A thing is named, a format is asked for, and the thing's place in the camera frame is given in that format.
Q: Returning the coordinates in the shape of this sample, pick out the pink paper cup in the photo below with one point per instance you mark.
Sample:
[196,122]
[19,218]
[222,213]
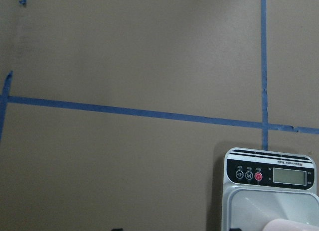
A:
[287,225]

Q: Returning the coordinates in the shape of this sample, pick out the digital kitchen scale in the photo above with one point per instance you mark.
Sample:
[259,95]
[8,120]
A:
[261,186]

